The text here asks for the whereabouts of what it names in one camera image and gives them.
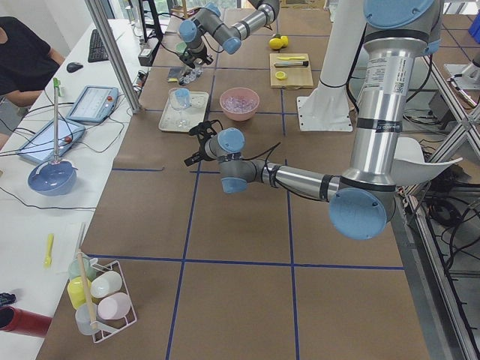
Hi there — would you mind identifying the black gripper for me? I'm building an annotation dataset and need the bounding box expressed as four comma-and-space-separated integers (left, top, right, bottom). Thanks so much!
184, 119, 221, 166
179, 48, 213, 68

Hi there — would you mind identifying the steel ice scoop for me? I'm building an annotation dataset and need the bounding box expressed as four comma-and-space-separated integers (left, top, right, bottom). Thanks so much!
178, 67, 203, 86

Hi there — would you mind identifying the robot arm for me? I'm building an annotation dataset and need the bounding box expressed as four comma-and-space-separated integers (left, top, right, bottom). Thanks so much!
178, 0, 280, 68
185, 1, 443, 240

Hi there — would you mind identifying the light blue cup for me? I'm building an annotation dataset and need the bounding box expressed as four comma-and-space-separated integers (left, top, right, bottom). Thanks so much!
174, 88, 191, 109

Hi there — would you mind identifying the pile of clear ice cubes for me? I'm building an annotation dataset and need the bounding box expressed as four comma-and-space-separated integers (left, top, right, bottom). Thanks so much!
221, 96, 257, 114

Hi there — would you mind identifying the clear wine glass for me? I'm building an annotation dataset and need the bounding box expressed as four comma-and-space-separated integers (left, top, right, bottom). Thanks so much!
169, 88, 188, 128

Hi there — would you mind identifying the cream bear serving tray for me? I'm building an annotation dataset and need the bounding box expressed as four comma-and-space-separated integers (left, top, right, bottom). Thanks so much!
158, 90, 209, 133

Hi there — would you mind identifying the pink bowl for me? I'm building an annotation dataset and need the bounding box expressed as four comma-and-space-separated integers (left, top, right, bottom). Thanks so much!
219, 87, 260, 122

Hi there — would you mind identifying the yellow lemon round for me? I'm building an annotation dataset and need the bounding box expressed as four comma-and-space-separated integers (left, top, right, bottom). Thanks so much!
268, 37, 284, 50

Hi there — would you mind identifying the lemon slice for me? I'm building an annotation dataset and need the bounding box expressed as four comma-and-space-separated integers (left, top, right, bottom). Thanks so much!
274, 71, 287, 80

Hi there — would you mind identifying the yellow plastic knife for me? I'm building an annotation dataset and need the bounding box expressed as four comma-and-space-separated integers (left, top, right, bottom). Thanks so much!
277, 56, 306, 61

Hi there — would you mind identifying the black keyboard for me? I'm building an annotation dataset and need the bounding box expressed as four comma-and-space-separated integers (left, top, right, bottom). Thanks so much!
87, 28, 109, 63

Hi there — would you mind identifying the yellow lemon oblong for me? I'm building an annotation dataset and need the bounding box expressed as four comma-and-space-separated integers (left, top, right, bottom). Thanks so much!
280, 35, 289, 48

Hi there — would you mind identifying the bamboo cutting board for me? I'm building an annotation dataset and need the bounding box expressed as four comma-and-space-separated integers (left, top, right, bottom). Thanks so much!
269, 52, 314, 89

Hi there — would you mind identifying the teach pendant far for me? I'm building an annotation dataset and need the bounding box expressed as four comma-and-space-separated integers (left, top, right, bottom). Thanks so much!
66, 85, 119, 124

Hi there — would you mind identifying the teach pendant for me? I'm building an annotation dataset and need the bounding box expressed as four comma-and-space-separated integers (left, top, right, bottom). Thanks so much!
17, 119, 86, 164
66, 85, 119, 124

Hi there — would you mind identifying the steel muddler black tip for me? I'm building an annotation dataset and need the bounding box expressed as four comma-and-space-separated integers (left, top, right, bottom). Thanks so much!
273, 61, 309, 68

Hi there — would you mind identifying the black computer mouse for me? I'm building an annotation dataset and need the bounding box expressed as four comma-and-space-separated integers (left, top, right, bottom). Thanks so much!
66, 61, 83, 74

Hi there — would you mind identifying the blue bowl on side table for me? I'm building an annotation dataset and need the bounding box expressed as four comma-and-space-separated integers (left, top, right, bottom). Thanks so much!
27, 160, 77, 197

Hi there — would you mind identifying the teach pendant near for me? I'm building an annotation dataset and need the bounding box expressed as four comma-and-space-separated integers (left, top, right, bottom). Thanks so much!
17, 119, 86, 164

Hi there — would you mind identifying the person in black shirt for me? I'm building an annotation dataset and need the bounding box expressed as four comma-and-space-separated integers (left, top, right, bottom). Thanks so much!
1, 16, 65, 108

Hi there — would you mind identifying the yellow spoon on side table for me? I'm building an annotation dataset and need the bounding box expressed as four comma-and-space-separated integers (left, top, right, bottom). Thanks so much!
43, 233, 54, 268

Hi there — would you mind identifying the red bottle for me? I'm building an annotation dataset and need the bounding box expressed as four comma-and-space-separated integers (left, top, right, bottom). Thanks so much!
1, 306, 52, 338

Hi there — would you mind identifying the aluminium frame post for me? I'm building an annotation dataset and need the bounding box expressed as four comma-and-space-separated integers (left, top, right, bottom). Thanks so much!
85, 0, 141, 114

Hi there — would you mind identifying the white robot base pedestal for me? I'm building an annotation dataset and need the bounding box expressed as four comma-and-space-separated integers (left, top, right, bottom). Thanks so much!
297, 0, 366, 132

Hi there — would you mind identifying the white wire cup rack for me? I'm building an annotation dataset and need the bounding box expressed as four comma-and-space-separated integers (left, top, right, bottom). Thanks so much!
67, 220, 139, 344

